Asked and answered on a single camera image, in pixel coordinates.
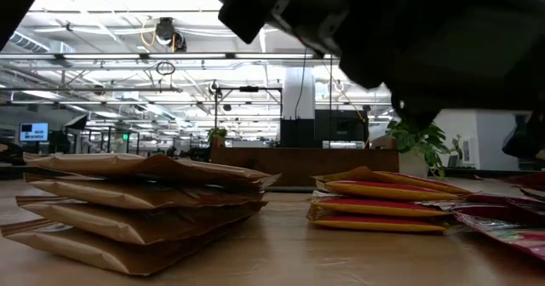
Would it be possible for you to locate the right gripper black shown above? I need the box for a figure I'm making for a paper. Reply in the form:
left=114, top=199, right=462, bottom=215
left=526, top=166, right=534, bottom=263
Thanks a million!
left=199, top=0, right=351, bottom=66

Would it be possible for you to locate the green snack packet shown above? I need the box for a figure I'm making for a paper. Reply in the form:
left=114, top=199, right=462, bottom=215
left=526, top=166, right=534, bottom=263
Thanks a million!
left=14, top=194, right=268, bottom=246

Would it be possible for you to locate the wooden tea organizer tray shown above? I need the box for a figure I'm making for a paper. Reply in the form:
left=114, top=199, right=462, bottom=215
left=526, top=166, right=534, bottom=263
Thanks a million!
left=209, top=146, right=400, bottom=188

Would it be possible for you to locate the small distant potted plant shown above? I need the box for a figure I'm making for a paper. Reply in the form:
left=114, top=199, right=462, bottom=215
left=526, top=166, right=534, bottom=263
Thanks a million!
left=207, top=126, right=228, bottom=147

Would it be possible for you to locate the round grey mat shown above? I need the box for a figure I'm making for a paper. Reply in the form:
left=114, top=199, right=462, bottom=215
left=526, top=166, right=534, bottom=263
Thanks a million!
left=263, top=185, right=319, bottom=193

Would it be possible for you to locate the potted green plant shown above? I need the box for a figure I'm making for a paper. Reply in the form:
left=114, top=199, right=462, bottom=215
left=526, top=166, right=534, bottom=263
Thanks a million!
left=385, top=118, right=464, bottom=180

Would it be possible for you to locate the blue computer monitor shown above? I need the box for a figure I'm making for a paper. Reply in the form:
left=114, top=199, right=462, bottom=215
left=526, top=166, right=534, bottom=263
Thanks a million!
left=19, top=122, right=49, bottom=143

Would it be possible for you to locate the distant black rig frame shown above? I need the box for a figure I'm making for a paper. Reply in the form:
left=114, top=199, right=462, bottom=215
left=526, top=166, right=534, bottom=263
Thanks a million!
left=212, top=84, right=284, bottom=129

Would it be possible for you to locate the ceiling mounted camera unit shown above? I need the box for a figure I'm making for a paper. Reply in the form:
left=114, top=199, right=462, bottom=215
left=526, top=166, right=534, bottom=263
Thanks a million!
left=152, top=16, right=188, bottom=53

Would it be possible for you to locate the hanging coiled black cable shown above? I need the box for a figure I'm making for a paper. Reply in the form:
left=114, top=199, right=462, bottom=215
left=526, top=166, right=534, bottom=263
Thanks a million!
left=155, top=60, right=177, bottom=77

